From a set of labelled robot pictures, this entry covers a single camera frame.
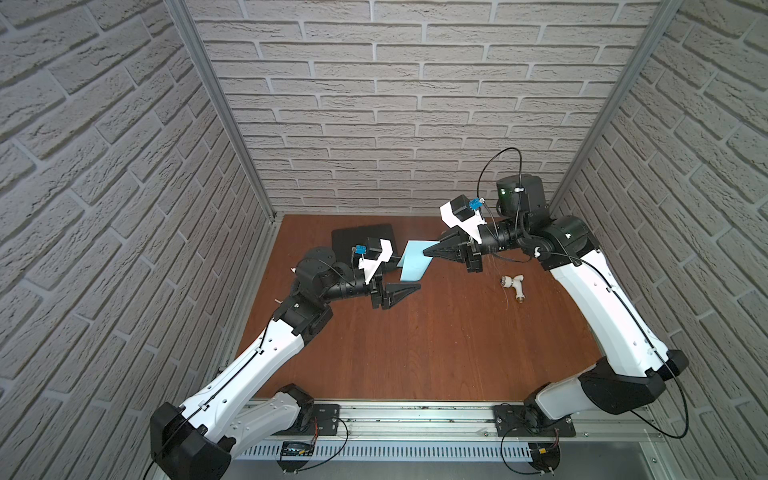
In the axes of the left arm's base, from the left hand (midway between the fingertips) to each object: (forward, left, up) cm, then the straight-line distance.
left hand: (407, 263), depth 61 cm
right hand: (0, -4, +5) cm, 7 cm away
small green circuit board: (-29, +27, -39) cm, 56 cm away
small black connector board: (-31, -35, -37) cm, 60 cm away
